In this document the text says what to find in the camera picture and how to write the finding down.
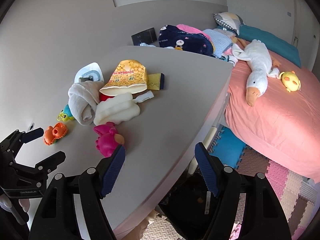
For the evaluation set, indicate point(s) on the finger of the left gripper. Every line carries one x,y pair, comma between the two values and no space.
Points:
32,135
51,163

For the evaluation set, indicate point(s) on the pink clothing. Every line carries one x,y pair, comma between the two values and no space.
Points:
190,28

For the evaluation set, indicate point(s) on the white gloved left hand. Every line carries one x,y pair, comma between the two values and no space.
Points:
7,204

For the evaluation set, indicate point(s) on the pink bed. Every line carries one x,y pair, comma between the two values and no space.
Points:
282,125

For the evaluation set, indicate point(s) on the colourful foam floor mat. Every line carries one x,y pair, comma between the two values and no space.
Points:
298,196

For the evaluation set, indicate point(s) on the teal pillow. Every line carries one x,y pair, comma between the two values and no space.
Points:
272,42

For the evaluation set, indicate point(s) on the checkered patchwork pillow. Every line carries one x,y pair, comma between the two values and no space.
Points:
229,21

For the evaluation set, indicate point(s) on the pink bird toy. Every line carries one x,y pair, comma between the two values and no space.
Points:
108,138

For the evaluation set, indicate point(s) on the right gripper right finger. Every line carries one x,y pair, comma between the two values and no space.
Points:
210,167

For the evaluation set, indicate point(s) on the black trash bag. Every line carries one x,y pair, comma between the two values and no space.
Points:
195,216

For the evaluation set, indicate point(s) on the black wall socket panel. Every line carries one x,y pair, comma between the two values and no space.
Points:
147,36

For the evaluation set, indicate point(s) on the red heart plush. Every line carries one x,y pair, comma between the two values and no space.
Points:
103,97

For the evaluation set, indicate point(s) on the orange crab toy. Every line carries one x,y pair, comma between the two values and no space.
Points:
52,134

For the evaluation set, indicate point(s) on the small yellow snack packet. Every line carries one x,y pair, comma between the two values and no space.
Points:
156,81

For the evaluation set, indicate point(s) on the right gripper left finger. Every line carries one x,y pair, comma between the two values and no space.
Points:
109,169

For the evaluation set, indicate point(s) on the light blue folded blanket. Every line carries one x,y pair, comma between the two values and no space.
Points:
221,40

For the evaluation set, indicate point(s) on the yellow soybean milk bag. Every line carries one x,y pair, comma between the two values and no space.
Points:
130,76

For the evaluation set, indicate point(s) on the navy rabbit blanket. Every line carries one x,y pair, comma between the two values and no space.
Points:
194,41

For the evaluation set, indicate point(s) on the yellow chick plush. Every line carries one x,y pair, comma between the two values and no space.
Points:
290,80

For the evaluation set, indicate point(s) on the blue whale blister package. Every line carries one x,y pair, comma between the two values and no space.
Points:
90,72

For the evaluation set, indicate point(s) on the white goose plush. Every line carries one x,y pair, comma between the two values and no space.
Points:
262,66

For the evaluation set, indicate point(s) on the green blue frog toy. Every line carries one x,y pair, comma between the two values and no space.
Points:
65,114

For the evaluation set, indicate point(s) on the grey towel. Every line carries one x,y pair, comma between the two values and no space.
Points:
83,100

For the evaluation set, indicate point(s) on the white plastic clip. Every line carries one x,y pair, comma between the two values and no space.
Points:
143,97

